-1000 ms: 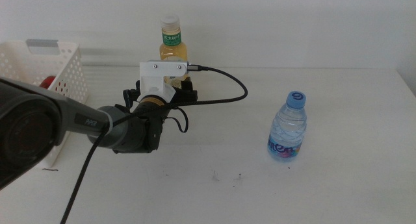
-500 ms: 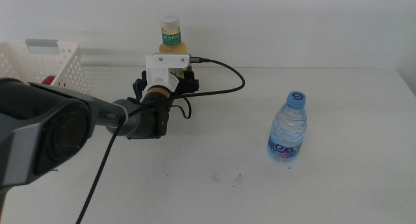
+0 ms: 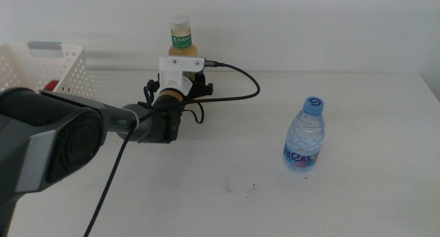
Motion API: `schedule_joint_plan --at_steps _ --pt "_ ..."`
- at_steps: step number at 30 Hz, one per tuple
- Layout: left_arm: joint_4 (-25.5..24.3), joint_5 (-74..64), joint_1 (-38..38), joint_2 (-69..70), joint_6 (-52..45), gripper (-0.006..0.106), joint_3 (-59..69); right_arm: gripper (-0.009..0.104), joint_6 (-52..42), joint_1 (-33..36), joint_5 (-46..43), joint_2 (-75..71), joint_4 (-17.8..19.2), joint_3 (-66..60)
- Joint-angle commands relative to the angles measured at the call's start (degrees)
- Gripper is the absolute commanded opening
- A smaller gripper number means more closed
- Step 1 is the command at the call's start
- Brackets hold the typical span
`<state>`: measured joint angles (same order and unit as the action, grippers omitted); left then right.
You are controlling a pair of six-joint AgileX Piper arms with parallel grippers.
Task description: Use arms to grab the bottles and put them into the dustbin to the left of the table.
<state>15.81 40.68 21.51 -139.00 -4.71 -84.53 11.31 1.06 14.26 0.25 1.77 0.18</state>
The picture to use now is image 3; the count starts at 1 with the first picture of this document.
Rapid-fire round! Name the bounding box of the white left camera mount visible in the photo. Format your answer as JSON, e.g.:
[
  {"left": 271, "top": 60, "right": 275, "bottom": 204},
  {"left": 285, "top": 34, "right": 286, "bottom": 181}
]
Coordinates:
[{"left": 158, "top": 56, "right": 206, "bottom": 98}]

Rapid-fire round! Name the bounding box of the yellow tea bottle white cap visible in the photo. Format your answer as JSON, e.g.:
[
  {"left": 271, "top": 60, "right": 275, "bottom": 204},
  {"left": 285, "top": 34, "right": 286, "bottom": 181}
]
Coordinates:
[{"left": 168, "top": 14, "right": 199, "bottom": 58}]

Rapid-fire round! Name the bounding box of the white perforated plastic basket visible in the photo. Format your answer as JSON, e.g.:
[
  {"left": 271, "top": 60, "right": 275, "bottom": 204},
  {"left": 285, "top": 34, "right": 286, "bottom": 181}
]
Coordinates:
[{"left": 0, "top": 41, "right": 94, "bottom": 100}]

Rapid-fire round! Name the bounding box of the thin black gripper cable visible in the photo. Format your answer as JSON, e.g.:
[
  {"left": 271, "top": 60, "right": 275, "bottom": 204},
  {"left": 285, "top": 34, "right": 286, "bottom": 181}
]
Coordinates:
[{"left": 185, "top": 101, "right": 206, "bottom": 125}]

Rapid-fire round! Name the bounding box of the red cola can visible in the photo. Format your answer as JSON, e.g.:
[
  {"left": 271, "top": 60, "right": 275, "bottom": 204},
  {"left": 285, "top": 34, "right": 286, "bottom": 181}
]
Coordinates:
[{"left": 43, "top": 80, "right": 60, "bottom": 93}]

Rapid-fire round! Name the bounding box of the clear water bottle blue cap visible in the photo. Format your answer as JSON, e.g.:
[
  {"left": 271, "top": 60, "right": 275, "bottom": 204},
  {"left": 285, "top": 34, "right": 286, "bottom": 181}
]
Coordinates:
[{"left": 283, "top": 95, "right": 326, "bottom": 172}]

